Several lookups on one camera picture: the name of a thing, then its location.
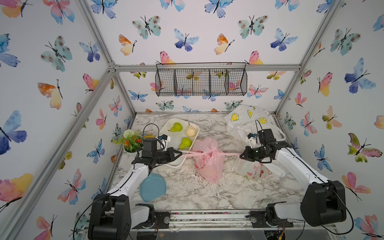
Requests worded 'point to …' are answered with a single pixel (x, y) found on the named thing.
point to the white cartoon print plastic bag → (254, 170)
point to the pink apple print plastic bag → (208, 159)
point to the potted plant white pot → (132, 141)
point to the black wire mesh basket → (201, 79)
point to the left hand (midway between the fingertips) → (182, 152)
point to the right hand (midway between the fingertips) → (243, 155)
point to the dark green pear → (186, 142)
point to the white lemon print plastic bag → (243, 120)
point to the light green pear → (176, 127)
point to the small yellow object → (149, 136)
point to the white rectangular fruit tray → (182, 135)
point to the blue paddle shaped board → (152, 186)
